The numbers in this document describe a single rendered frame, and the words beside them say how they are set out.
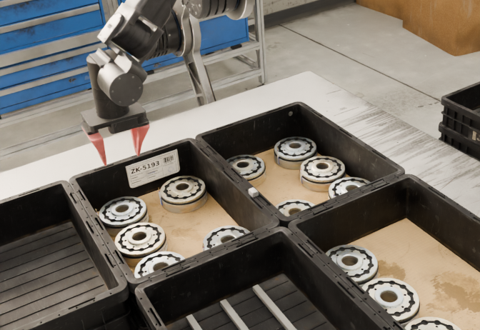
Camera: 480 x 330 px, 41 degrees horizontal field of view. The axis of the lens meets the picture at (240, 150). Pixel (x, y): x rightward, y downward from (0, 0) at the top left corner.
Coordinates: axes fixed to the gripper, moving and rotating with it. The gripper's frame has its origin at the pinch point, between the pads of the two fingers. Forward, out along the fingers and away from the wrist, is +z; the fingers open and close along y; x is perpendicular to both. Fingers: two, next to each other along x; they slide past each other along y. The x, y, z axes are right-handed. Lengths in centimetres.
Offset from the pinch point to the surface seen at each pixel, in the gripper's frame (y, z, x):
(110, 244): -6.5, 13.2, -7.1
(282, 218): 23.5, 12.4, -18.1
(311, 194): 40.1, 22.1, -3.0
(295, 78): 84, 35, 74
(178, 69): 88, 78, 198
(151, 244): 2.3, 20.0, -3.0
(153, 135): 28, 36, 66
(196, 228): 13.2, 22.8, 0.4
